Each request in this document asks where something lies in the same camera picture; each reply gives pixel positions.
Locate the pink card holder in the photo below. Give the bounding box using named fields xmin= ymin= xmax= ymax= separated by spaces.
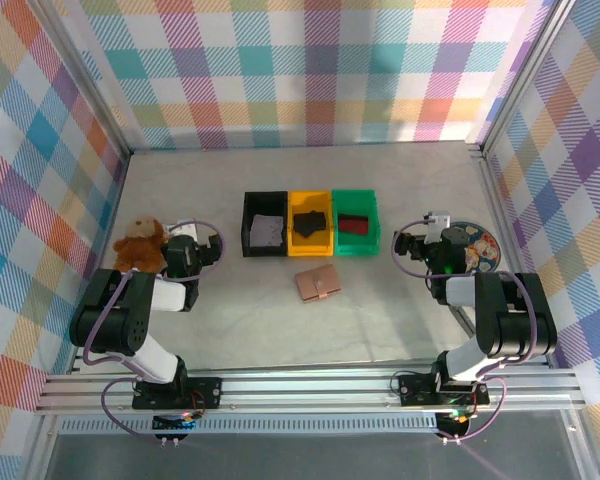
xmin=294 ymin=266 xmax=342 ymax=305

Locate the pale lilac cards pile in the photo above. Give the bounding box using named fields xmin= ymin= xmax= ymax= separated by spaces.
xmin=248 ymin=214 xmax=286 ymax=249

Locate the red cards pile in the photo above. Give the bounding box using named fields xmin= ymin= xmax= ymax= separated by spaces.
xmin=338 ymin=214 xmax=370 ymax=236

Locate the black cards pile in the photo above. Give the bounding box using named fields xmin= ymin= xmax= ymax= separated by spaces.
xmin=293 ymin=209 xmax=329 ymax=239

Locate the round picture plate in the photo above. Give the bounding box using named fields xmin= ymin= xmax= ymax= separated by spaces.
xmin=449 ymin=221 xmax=502 ymax=275

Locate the brown plush monkey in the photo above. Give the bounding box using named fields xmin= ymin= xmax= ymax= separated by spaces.
xmin=112 ymin=214 xmax=174 ymax=275

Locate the black plastic bin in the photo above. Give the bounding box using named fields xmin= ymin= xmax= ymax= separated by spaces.
xmin=240 ymin=189 xmax=290 ymax=259

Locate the green plastic bin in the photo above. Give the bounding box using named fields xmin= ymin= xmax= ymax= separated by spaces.
xmin=331 ymin=188 xmax=381 ymax=257

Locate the grey metal tool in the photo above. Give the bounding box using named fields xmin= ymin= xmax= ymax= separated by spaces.
xmin=452 ymin=303 xmax=477 ymax=342

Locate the yellow plastic bin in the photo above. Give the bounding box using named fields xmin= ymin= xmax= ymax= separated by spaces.
xmin=286 ymin=189 xmax=337 ymax=258

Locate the small controller circuit board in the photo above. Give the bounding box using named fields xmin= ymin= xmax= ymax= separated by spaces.
xmin=152 ymin=412 xmax=197 ymax=434
xmin=437 ymin=407 xmax=474 ymax=436

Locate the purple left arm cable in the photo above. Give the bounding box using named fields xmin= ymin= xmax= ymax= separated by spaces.
xmin=82 ymin=218 xmax=228 ymax=444

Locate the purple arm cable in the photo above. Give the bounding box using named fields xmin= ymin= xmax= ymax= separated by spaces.
xmin=82 ymin=218 xmax=228 ymax=444
xmin=390 ymin=219 xmax=537 ymax=444

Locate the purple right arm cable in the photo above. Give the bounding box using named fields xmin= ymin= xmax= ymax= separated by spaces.
xmin=390 ymin=219 xmax=537 ymax=444

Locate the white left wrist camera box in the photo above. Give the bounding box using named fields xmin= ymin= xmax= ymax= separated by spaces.
xmin=171 ymin=221 xmax=200 ymax=241

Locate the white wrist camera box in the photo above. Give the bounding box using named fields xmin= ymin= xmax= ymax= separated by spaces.
xmin=423 ymin=209 xmax=454 ymax=245
xmin=171 ymin=221 xmax=200 ymax=241

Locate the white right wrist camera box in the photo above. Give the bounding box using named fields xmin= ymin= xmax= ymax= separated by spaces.
xmin=423 ymin=209 xmax=454 ymax=245

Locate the aluminium side rail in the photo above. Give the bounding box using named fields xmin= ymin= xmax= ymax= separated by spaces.
xmin=477 ymin=147 xmax=556 ymax=371
xmin=67 ymin=149 xmax=134 ymax=376

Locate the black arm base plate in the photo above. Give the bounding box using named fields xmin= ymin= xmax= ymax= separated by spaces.
xmin=398 ymin=372 xmax=491 ymax=407
xmin=131 ymin=375 xmax=224 ymax=411

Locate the long aluminium mounting rail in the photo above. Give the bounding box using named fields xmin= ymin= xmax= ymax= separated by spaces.
xmin=34 ymin=367 xmax=586 ymax=416

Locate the perforated grey cable duct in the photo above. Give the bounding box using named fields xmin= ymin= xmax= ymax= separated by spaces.
xmin=59 ymin=417 xmax=441 ymax=435

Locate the aluminium frame post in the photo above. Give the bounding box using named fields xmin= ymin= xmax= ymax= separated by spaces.
xmin=477 ymin=0 xmax=581 ymax=159
xmin=32 ymin=0 xmax=134 ymax=156

